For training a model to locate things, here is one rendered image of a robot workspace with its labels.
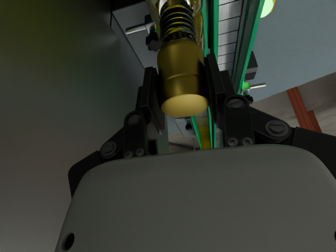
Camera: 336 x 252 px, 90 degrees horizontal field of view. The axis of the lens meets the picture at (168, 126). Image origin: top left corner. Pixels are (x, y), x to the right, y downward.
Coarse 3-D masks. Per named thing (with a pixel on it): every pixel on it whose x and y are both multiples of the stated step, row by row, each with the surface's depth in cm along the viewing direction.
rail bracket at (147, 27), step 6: (144, 18) 31; (150, 18) 30; (138, 24) 32; (144, 24) 30; (150, 24) 30; (126, 30) 32; (132, 30) 32; (138, 30) 32; (150, 30) 30; (150, 36) 28; (156, 36) 29; (150, 42) 29; (156, 42) 29; (150, 48) 30; (156, 48) 30
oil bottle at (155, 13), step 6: (150, 0) 15; (156, 0) 15; (192, 0) 15; (198, 0) 15; (150, 6) 16; (156, 6) 15; (192, 6) 16; (198, 6) 16; (150, 12) 17; (156, 12) 16; (192, 12) 16; (198, 12) 17; (156, 18) 17; (156, 24) 18
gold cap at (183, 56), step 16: (160, 48) 12; (176, 48) 11; (192, 48) 11; (160, 64) 12; (176, 64) 11; (192, 64) 11; (160, 80) 11; (176, 80) 10; (192, 80) 10; (160, 96) 11; (176, 96) 10; (192, 96) 10; (208, 96) 11; (176, 112) 12; (192, 112) 12
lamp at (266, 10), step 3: (267, 0) 39; (270, 0) 39; (264, 3) 39; (267, 3) 39; (270, 3) 40; (264, 6) 40; (267, 6) 40; (270, 6) 40; (264, 9) 40; (267, 9) 40; (270, 9) 41; (264, 12) 41; (267, 12) 41; (261, 15) 42; (264, 15) 42
